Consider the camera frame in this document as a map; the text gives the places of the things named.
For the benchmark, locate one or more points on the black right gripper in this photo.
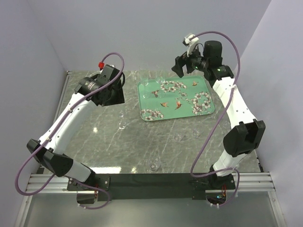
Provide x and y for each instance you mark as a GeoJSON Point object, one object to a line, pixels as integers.
{"type": "Point", "coordinates": [180, 61]}

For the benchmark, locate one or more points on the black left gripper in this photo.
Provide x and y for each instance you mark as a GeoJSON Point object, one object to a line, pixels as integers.
{"type": "Point", "coordinates": [119, 99]}

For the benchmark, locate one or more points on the tall clear champagne flute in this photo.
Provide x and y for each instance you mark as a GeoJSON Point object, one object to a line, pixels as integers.
{"type": "Point", "coordinates": [144, 79]}

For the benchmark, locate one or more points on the clear wine glass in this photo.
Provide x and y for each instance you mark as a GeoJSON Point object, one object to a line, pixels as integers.
{"type": "Point", "coordinates": [122, 120]}

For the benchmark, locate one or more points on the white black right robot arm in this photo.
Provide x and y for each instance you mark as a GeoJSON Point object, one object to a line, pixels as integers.
{"type": "Point", "coordinates": [246, 131]}

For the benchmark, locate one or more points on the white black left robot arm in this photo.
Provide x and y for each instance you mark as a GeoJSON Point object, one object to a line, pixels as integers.
{"type": "Point", "coordinates": [102, 89]}

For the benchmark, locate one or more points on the green floral bird tray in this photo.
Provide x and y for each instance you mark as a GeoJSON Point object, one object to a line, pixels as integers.
{"type": "Point", "coordinates": [174, 98]}

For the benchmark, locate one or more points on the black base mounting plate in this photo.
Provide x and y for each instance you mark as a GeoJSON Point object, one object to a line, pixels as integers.
{"type": "Point", "coordinates": [161, 186]}

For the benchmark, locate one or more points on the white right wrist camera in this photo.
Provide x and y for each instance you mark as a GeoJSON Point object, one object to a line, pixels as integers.
{"type": "Point", "coordinates": [190, 42]}

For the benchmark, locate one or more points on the aluminium side rail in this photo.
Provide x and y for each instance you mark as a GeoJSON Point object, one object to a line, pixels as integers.
{"type": "Point", "coordinates": [63, 88]}

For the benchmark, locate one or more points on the aluminium front frame rail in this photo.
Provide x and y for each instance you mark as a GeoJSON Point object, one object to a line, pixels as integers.
{"type": "Point", "coordinates": [246, 182]}

